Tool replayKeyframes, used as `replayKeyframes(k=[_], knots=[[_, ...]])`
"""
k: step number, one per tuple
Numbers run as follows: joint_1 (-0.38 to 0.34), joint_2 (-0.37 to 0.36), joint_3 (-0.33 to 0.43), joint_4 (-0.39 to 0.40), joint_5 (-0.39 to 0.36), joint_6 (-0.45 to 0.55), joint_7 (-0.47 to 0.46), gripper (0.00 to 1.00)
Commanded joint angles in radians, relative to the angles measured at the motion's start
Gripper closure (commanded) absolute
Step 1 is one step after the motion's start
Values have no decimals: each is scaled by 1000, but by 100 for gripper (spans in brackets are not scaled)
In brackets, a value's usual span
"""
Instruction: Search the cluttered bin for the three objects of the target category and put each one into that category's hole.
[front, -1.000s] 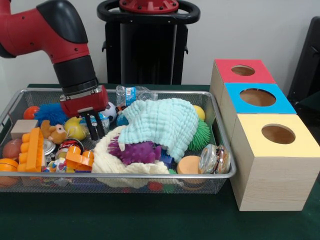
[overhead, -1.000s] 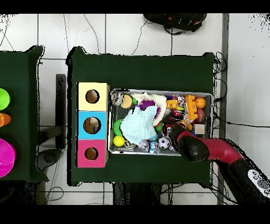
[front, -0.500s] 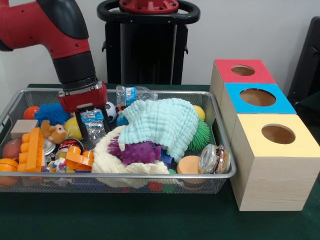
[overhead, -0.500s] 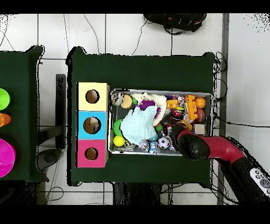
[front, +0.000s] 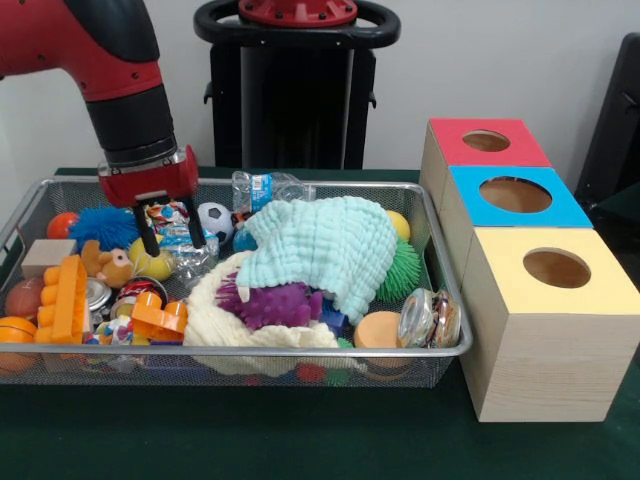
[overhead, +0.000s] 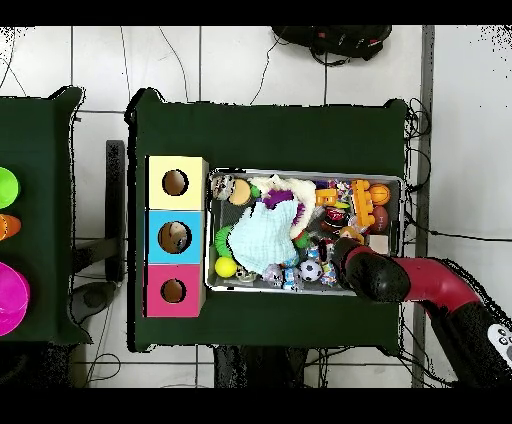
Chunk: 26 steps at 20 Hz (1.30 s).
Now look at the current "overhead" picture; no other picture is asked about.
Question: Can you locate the mint green waffle cloth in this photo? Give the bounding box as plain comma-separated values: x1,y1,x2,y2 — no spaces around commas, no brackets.
227,197,301,275

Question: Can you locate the green spiky rubber ball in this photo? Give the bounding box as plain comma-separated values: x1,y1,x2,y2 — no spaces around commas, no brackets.
214,225,235,257

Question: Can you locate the wooden box with three holes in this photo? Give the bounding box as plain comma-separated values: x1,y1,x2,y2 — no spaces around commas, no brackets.
142,155,210,319

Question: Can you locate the purple spiky monster toy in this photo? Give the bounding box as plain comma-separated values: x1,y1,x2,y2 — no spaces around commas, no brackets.
261,188,306,226

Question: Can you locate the cream knitted cloth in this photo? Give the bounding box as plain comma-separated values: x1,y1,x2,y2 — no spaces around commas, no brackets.
249,173,317,239

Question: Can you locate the yellow ball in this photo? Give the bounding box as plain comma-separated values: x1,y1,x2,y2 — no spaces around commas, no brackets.
214,256,238,279

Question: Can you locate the dark green table cloth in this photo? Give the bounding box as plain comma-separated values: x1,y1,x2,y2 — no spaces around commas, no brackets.
125,87,409,353
0,86,93,346

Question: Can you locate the small black white soccer ball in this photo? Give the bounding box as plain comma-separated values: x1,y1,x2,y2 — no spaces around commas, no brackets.
299,260,324,283

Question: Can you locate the long orange building block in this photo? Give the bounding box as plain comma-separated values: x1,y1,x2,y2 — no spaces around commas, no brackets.
350,179,376,228

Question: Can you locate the small orange basketball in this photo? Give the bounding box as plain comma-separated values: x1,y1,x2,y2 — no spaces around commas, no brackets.
368,183,392,206

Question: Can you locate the black upright panel on stand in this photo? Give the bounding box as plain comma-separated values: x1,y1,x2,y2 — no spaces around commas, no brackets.
70,139,128,325

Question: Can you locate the black backpack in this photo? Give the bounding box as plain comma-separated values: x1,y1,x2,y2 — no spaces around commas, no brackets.
271,25,393,65

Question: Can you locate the orange plastic cone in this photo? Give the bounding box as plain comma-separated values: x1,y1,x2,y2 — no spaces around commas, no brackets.
0,213,22,242

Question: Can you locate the green plastic cup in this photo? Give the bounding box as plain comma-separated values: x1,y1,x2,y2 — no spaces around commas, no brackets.
0,166,20,210

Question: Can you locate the magenta plastic bowl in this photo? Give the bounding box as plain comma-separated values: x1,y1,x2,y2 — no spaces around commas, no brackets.
0,261,31,337

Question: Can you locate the shallow wire mesh bin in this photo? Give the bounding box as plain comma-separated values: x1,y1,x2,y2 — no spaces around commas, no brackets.
203,167,404,298

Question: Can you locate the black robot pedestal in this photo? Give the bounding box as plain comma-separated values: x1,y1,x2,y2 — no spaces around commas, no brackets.
213,345,309,389

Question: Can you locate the black cable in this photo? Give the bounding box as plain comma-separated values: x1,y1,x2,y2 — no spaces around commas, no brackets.
401,211,512,244

